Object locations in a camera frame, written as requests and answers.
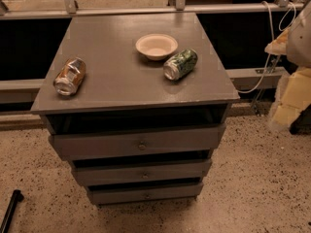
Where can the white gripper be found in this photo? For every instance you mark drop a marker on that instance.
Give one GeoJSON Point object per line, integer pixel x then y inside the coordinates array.
{"type": "Point", "coordinates": [300, 46]}

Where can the grey drawer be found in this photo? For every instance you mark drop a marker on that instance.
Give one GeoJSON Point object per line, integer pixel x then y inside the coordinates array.
{"type": "Point", "coordinates": [94, 146]}
{"type": "Point", "coordinates": [137, 174]}
{"type": "Point", "coordinates": [128, 195]}

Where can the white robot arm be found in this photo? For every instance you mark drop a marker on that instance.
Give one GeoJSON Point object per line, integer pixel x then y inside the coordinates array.
{"type": "Point", "coordinates": [299, 39]}

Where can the grey wooden drawer cabinet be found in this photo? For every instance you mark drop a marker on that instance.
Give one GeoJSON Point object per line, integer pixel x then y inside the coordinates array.
{"type": "Point", "coordinates": [127, 132]}

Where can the grey top drawer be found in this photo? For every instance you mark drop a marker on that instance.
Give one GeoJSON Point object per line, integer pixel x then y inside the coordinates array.
{"type": "Point", "coordinates": [94, 146]}

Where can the grey bottom drawer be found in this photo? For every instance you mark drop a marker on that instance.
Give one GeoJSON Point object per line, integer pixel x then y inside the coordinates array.
{"type": "Point", "coordinates": [128, 195]}

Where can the green soda can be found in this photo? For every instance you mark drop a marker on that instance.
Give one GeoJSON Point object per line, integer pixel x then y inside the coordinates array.
{"type": "Point", "coordinates": [180, 64]}

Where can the white paper bowl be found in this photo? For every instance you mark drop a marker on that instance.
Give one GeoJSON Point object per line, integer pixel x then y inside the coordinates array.
{"type": "Point", "coordinates": [156, 46]}

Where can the orange soda can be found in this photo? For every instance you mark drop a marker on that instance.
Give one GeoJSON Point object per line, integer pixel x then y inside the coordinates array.
{"type": "Point", "coordinates": [70, 77]}

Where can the grey metal frame rail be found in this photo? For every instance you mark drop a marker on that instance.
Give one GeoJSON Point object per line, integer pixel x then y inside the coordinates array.
{"type": "Point", "coordinates": [35, 45]}

